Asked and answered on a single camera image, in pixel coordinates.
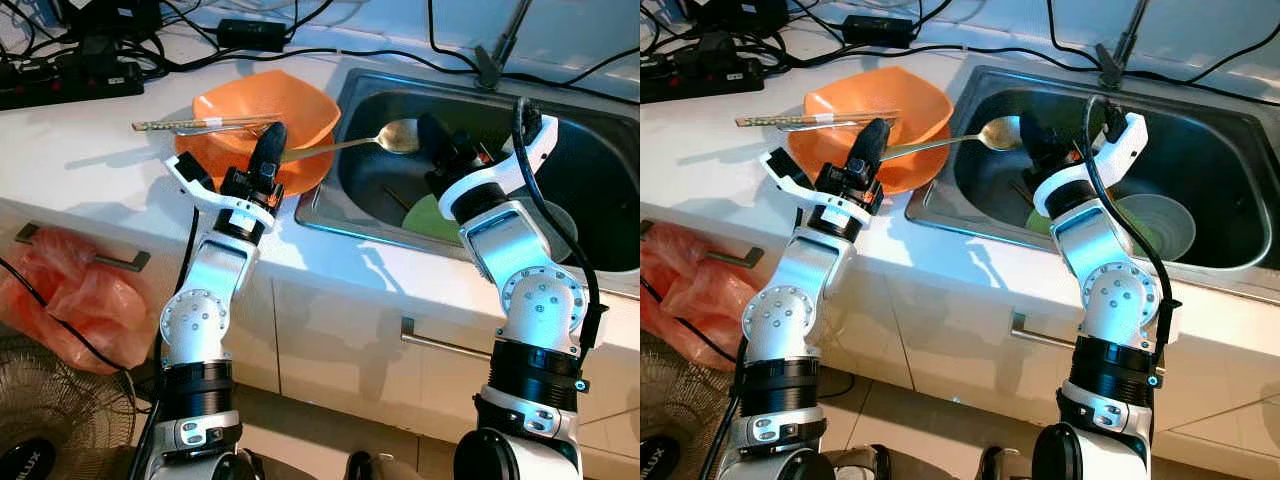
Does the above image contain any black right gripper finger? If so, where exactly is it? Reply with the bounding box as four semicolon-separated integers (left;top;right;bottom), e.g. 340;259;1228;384
417;112;454;164
1017;111;1057;162

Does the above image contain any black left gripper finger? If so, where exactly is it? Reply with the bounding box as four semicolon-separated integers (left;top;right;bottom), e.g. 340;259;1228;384
850;117;893;186
250;121;289;186

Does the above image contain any metal spoon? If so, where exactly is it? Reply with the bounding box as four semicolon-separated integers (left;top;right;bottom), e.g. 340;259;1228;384
885;115;1023;162
282;118;422;164

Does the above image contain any orange square bowl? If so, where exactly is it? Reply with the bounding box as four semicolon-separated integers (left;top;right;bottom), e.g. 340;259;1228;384
803;66;955;153
192;70;342;161

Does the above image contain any grey bowl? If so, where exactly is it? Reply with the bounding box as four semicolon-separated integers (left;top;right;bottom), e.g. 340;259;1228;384
1113;192;1199;262
540;198;582;267

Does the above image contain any white kitchen cabinet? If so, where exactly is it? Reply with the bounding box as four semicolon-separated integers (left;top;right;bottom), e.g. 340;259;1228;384
0;198;641;480
640;198;1280;480

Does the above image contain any green plate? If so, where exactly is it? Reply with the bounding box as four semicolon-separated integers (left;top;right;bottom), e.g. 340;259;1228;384
403;193;467;245
1025;198;1166;253

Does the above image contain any grey faucet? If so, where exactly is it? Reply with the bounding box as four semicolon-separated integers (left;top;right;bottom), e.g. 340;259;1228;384
474;0;533;92
1094;0;1151;91

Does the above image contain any black power adapter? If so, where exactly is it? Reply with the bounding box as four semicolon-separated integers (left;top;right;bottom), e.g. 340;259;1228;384
216;17;289;53
841;14;917;50

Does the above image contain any stainless steel sink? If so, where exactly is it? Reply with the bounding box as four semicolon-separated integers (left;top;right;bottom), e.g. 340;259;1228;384
295;65;641;274
905;64;1280;274

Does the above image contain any black plug block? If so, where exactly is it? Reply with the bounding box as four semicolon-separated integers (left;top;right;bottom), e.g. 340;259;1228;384
700;30;742;67
78;34;119;73

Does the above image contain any black power strip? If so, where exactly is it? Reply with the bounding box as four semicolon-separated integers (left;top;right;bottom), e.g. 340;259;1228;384
0;55;146;112
640;50;767;105

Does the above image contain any black floor fan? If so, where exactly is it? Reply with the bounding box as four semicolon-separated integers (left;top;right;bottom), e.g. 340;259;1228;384
0;335;139;480
640;345;717;480

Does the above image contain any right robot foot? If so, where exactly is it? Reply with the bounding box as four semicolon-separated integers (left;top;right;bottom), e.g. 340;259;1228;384
344;451;402;480
974;446;1032;480

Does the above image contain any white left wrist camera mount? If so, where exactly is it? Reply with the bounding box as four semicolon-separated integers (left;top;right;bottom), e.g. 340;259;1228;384
164;150;283;239
759;145;887;234

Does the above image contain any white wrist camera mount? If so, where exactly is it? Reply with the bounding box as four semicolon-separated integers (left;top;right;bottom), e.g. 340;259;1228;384
438;113;560;223
164;150;283;239
759;145;887;234
1033;110;1149;220

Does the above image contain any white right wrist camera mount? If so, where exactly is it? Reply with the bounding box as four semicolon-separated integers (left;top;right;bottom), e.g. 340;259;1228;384
438;113;560;223
1033;110;1149;220

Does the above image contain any thin black wall cable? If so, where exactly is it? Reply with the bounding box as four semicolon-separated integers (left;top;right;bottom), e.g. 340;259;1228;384
427;0;483;77
1045;0;1102;72

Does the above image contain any black adapter cable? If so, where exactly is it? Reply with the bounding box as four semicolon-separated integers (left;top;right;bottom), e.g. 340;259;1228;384
140;44;641;106
760;40;1280;101

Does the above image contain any metal cabinet handle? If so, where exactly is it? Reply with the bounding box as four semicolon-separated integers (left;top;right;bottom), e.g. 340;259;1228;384
15;221;152;273
1009;311;1087;352
640;220;764;270
399;316;501;362

